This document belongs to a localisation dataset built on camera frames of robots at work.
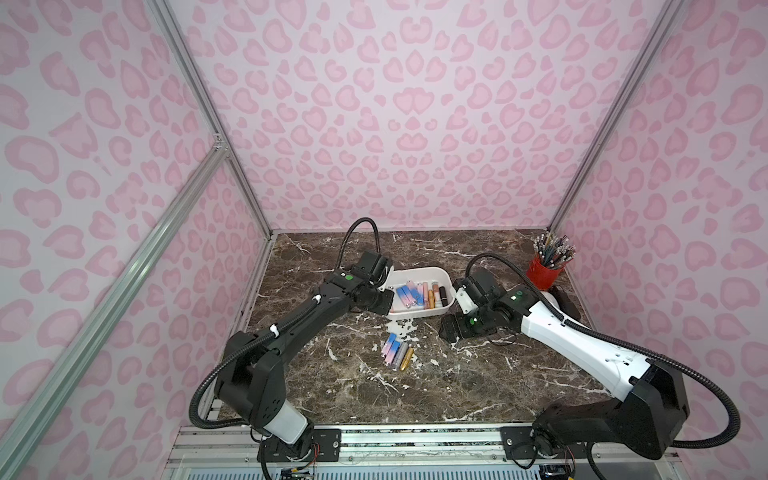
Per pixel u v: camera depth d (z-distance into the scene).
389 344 0.88
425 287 1.02
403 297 0.98
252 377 0.42
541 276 0.97
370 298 0.70
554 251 0.92
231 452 0.73
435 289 1.00
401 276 1.01
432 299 0.99
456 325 0.69
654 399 0.39
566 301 0.95
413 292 1.01
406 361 0.86
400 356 0.86
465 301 0.71
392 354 0.86
